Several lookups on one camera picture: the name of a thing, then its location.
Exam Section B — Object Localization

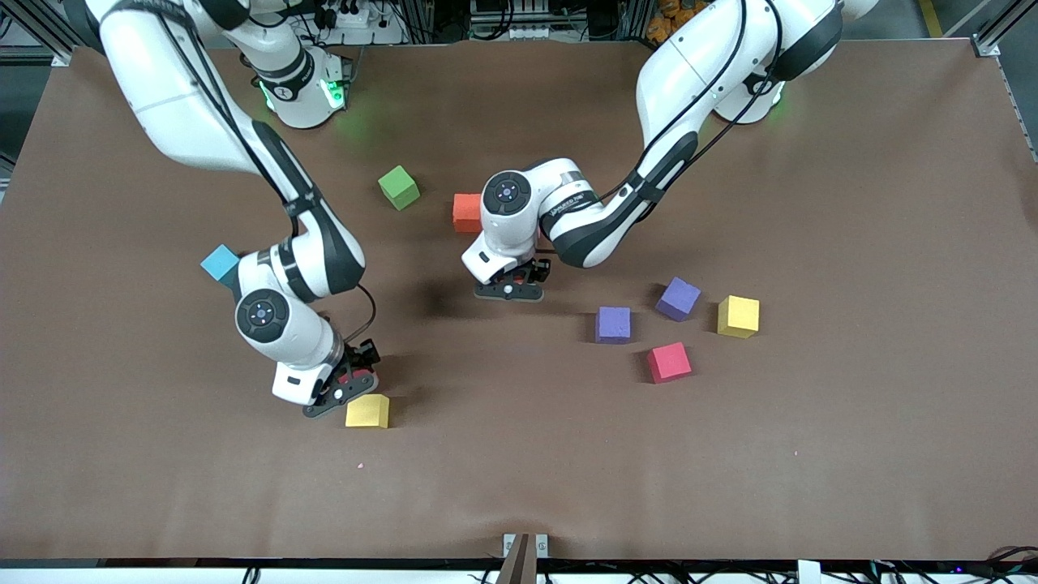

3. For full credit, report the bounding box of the orange foam block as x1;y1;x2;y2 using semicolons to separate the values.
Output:
453;193;485;234

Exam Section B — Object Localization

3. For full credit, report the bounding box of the yellow foam block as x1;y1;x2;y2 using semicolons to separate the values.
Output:
717;294;761;339
345;394;390;429

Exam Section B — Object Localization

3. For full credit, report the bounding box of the purple foam block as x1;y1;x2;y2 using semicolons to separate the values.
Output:
595;306;632;345
655;277;702;322

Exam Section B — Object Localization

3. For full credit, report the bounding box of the green foam block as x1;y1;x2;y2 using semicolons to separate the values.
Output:
378;165;422;212

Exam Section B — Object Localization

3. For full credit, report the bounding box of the blue foam block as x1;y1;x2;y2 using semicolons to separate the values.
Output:
200;244;242;285

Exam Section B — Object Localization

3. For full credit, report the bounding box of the brown table cover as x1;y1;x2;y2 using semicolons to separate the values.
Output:
0;39;1038;562

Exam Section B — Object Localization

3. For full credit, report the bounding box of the white electrical box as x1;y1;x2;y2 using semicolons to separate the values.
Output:
470;0;568;41

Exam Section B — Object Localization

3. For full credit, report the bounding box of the white power strip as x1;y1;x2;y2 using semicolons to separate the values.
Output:
315;4;374;29

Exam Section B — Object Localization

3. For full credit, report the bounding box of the black right camera cable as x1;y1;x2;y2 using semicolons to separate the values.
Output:
158;0;379;346

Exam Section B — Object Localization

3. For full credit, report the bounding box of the metal table edge bracket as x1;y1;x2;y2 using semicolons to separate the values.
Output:
496;532;550;584

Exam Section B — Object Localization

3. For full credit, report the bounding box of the aluminium frame rail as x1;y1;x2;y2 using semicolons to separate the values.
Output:
0;0;90;67
973;0;1038;58

